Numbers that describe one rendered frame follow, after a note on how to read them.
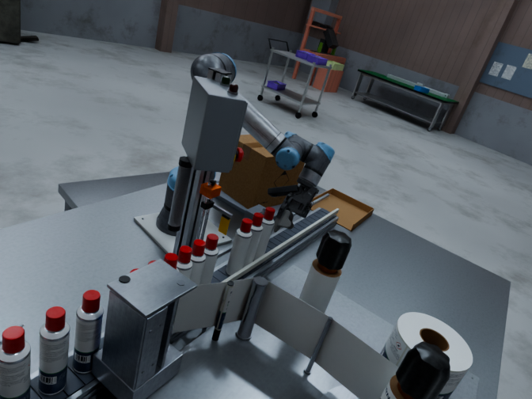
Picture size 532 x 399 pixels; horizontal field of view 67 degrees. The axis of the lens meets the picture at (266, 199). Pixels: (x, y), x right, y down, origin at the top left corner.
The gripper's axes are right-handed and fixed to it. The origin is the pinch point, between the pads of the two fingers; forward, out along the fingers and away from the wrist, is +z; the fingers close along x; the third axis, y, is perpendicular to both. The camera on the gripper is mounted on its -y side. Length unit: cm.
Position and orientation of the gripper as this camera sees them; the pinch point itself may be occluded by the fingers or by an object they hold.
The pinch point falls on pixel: (275, 228)
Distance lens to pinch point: 146.4
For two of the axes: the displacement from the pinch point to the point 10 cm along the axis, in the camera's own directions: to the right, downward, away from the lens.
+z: -4.9, 8.7, -0.3
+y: 8.0, 4.4, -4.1
